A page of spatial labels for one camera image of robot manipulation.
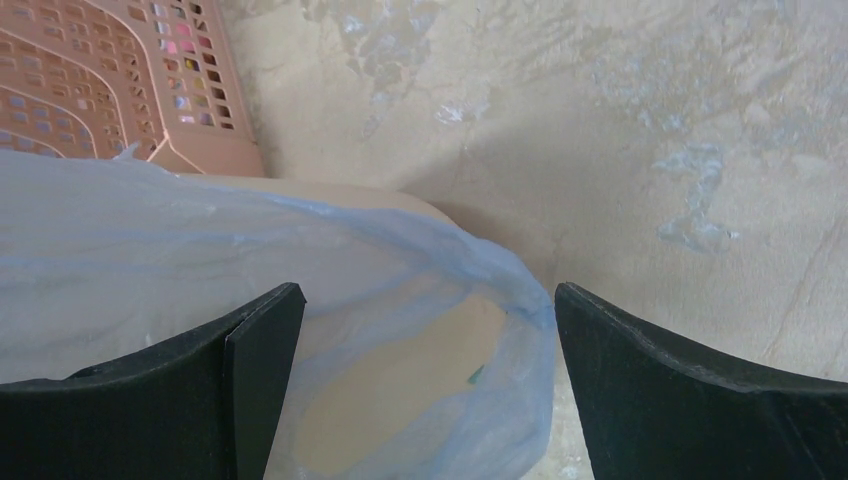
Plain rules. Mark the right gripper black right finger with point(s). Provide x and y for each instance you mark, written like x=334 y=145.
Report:
x=654 y=404

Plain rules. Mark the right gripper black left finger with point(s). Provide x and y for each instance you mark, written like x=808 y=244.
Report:
x=204 y=404

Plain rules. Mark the light blue plastic trash bag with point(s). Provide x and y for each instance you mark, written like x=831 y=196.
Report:
x=163 y=326

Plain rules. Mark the beige plastic trash bin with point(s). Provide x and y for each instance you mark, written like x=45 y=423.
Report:
x=393 y=366

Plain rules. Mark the pink plastic desk organizer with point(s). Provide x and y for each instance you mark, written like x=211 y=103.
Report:
x=85 y=79

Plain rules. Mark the pink labelled small bottle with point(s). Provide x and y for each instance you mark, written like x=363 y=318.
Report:
x=192 y=71

